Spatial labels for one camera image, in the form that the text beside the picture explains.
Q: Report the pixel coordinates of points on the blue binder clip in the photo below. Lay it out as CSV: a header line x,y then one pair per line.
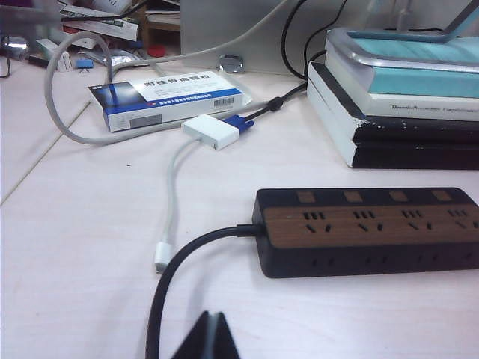
x,y
85,63

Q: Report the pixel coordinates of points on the blue white medicine box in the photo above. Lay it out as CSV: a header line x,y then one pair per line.
x,y
168,93

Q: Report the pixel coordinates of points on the silver partition foot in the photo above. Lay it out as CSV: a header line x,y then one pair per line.
x,y
231,63

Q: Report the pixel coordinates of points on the silver monitor stand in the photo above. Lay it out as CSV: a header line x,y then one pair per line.
x,y
359,56

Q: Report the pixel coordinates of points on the brown wooden shelf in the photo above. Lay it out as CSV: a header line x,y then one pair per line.
x,y
161,31

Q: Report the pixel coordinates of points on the black power strip wood top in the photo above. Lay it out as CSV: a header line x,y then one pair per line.
x,y
355,232

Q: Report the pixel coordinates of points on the small white box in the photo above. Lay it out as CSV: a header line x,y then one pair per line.
x,y
56,56

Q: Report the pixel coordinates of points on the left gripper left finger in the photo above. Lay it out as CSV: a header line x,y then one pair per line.
x,y
198,344

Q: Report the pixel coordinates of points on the messy book pile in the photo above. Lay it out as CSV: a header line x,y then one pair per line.
x,y
101,20

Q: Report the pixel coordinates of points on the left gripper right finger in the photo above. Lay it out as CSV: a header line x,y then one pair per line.
x,y
224,344

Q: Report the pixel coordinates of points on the red cap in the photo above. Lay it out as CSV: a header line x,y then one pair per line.
x,y
158,50

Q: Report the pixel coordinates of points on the white book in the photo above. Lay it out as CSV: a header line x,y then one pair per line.
x,y
411,108

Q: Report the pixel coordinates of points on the black book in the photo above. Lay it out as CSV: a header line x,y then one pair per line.
x,y
411,157
411,131

